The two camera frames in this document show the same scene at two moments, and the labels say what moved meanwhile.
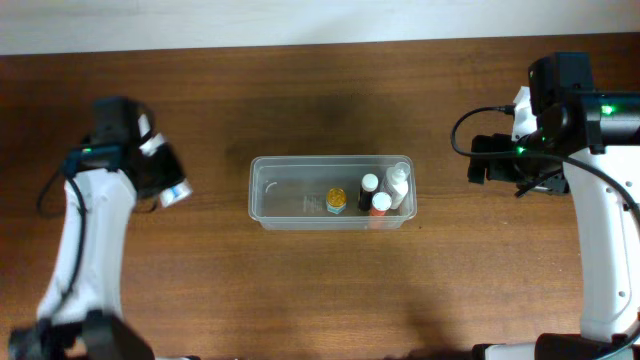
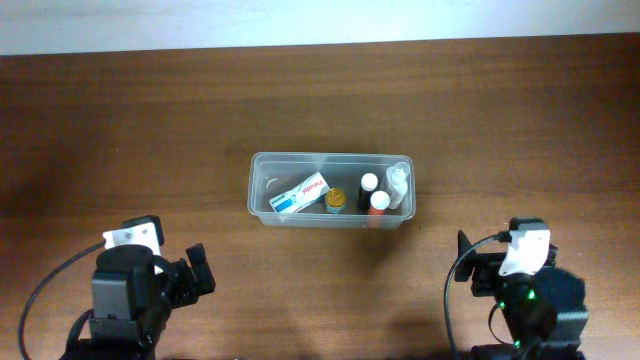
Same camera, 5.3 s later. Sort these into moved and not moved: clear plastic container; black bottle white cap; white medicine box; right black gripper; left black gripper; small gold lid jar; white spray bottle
Moved: left black gripper; white medicine box; right black gripper
Not moved: white spray bottle; small gold lid jar; clear plastic container; black bottle white cap
